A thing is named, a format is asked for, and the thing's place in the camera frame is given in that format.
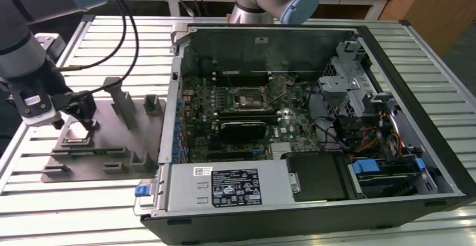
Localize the grey metal drive cage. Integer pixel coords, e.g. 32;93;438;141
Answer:
318;41;378;118

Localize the black cable with copper end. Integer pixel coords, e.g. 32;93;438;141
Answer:
54;0;139;98

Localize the silver CPU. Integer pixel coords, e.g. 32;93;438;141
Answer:
63;120;92;144

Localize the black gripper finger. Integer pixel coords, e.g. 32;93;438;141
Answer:
51;113;66;130
67;90;100;131

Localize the grey parts rack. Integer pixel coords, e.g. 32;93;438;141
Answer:
40;76;167;184

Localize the wooden cabinet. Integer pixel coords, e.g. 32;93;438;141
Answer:
379;0;476;57

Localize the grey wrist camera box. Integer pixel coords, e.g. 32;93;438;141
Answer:
34;33;67;60

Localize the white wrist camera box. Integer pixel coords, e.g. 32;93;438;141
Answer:
19;89;62;128

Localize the green motherboard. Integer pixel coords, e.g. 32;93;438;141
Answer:
178;74;324;165

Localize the silver case handle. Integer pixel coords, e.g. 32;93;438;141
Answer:
170;22;191;47

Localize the black plastic shroud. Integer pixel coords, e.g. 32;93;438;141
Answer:
284;151;354;202

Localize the metal disk bay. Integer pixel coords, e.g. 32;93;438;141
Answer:
346;156;440;200

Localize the silver power supply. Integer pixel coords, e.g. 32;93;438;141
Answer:
158;161;299;213

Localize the black graphics card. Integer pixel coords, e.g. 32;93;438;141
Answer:
218;120;268;141

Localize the blue disk carrier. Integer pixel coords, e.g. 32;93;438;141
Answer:
352;158;382;176

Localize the silver chipset heat sink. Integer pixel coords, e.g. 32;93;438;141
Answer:
270;142;294;158

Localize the orange yellow wire bundle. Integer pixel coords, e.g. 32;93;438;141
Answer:
350;111;407;157

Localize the CPU socket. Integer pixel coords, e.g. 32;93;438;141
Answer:
230;85;271;112

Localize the metal socket cover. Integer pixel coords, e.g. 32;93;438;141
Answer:
264;76;291;97

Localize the black PC case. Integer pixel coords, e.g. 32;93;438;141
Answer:
132;20;476;246

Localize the green RAM stick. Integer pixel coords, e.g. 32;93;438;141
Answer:
51;148;127;156

